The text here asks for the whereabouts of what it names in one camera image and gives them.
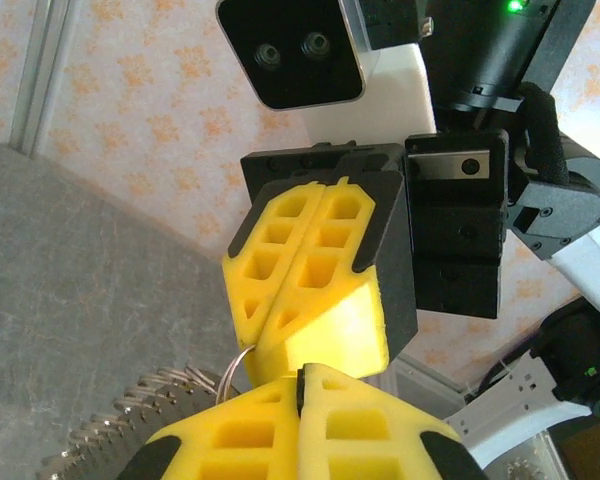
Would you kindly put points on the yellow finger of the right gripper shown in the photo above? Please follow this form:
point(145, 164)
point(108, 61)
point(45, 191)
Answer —
point(340, 330)
point(240, 280)

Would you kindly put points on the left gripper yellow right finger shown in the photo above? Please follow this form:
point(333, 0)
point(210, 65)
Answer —
point(315, 450)

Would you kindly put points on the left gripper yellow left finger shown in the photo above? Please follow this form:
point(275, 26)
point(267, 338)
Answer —
point(280, 450)

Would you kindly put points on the aluminium side rail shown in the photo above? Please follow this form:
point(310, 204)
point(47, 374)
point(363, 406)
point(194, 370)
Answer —
point(425, 380)

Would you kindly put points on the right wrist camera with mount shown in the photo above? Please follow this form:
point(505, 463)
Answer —
point(300, 60)

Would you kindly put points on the aluminium corner post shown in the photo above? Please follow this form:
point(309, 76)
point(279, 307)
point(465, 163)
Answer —
point(45, 75)

